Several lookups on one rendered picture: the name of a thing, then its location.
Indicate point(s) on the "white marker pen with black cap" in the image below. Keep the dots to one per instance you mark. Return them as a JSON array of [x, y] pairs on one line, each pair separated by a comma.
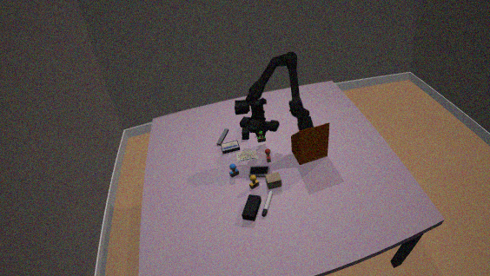
[[265, 209]]

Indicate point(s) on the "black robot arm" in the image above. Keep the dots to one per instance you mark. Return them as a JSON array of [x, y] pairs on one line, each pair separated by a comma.
[[255, 93]]

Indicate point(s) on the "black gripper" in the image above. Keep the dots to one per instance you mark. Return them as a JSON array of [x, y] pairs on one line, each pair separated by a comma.
[[271, 126]]

